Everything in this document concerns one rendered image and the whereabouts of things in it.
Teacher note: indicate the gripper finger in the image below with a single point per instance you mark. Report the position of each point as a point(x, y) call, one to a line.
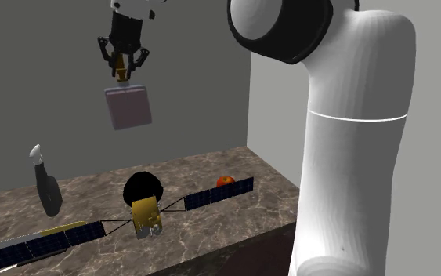
point(140, 57)
point(105, 47)

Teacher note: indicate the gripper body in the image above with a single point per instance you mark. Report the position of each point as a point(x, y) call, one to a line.
point(126, 34)

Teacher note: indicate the gold satellite model with panels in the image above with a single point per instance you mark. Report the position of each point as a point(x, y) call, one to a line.
point(146, 216)

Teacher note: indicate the red apple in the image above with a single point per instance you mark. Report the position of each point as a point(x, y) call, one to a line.
point(224, 180)

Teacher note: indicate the black bottle with white top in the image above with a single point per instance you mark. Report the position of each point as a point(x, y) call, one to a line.
point(48, 191)

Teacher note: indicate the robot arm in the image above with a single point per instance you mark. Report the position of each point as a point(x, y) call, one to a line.
point(353, 160)

